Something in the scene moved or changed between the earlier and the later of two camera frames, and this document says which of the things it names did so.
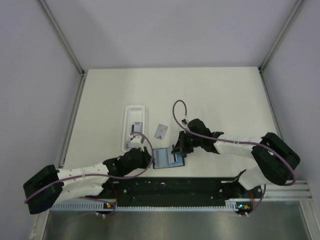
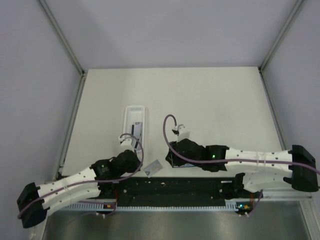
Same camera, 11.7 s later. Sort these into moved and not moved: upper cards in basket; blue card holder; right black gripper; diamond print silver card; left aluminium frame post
Moved: blue card holder; diamond print silver card; right black gripper
Not moved: upper cards in basket; left aluminium frame post
